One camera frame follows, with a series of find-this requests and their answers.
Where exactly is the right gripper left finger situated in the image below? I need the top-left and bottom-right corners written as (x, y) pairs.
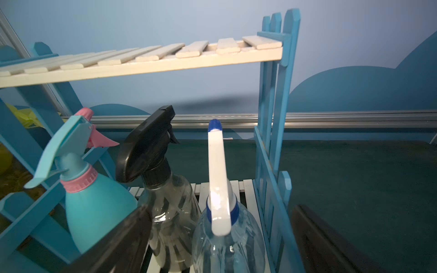
top-left (63, 205), bottom-right (152, 273)

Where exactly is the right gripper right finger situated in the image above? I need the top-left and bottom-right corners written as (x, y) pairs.
top-left (291, 205), bottom-right (387, 273)

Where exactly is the clear blue-white spray bottle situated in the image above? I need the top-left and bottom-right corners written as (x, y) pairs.
top-left (192, 119), bottom-right (266, 273)

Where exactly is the blue and white slatted shelf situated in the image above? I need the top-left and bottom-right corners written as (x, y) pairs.
top-left (0, 8), bottom-right (306, 273)

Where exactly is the green leafy potted plant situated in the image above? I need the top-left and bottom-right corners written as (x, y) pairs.
top-left (1, 102), bottom-right (41, 198)

